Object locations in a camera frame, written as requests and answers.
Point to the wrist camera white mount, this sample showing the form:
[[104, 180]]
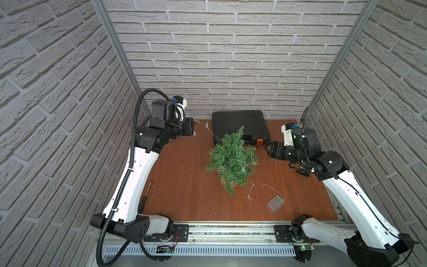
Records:
[[286, 129], [181, 101]]

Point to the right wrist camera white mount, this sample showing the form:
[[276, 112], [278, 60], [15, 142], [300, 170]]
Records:
[[286, 129]]

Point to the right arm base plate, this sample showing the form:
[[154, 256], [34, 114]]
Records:
[[291, 234]]

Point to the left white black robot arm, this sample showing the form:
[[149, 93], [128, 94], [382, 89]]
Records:
[[168, 121]]

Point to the small black plug object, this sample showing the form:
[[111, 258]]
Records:
[[302, 172]]

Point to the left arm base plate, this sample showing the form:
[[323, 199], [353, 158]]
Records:
[[177, 233]]

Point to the aluminium front rail frame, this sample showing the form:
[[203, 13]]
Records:
[[240, 239]]

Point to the black plastic tool case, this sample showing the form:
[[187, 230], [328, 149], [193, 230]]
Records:
[[255, 129]]

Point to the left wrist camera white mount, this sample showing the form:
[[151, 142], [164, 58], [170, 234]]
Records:
[[181, 101]]

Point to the black handle screwdriver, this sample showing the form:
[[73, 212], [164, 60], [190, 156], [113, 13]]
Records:
[[144, 199]]

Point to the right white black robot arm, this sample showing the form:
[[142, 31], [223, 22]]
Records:
[[375, 243]]

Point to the clear battery box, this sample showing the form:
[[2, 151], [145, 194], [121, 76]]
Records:
[[275, 203]]

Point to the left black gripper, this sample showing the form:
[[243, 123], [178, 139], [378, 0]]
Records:
[[188, 126]]

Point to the small green christmas tree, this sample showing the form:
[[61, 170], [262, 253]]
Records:
[[233, 161]]

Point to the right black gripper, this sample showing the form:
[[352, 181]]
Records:
[[276, 148]]

